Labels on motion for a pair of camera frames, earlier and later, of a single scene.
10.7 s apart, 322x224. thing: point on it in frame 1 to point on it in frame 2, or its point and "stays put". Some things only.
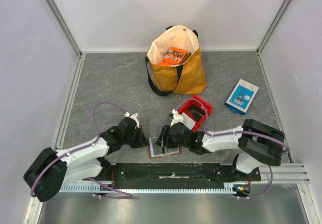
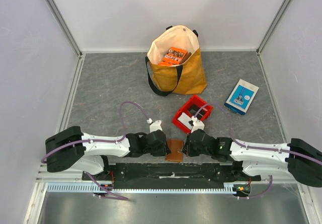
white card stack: x=188 y=122 stays put
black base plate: x=166 y=175 stays put
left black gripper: x=138 y=144 to x=164 y=150
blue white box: x=241 y=96 stays put
